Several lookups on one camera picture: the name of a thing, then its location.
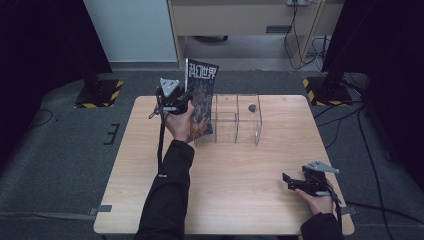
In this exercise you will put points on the person's right hand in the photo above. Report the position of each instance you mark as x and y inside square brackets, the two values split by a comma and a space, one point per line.
[320, 205]

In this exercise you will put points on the white power strip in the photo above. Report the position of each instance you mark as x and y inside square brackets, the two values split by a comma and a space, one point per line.
[297, 2]

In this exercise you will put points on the dark illustrated magazine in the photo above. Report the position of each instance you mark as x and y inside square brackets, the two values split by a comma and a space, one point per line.
[203, 100]

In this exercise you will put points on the small dark round object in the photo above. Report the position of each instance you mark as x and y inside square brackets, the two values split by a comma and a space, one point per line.
[252, 107]

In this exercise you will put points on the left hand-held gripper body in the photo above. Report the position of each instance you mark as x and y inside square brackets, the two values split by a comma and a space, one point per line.
[171, 100]

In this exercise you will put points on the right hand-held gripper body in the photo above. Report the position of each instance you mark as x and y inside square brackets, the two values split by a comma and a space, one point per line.
[316, 183]

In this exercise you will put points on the light wooden desk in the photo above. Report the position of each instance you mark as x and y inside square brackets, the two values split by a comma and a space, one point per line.
[233, 16]

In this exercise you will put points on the black yellow striped stand base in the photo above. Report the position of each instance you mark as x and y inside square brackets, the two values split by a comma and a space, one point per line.
[328, 93]
[100, 95]

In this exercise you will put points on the dark curtain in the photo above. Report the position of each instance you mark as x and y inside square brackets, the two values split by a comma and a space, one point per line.
[40, 50]
[386, 50]

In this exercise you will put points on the person's left hand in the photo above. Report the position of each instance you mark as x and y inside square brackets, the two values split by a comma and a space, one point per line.
[180, 125]

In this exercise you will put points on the white panel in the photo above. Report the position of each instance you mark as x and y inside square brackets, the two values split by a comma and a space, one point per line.
[130, 30]

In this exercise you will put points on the grey tape strip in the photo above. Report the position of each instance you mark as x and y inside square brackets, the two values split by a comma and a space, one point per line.
[101, 209]
[350, 211]

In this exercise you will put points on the clear acrylic divider rack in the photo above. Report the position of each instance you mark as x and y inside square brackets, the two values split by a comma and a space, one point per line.
[240, 120]

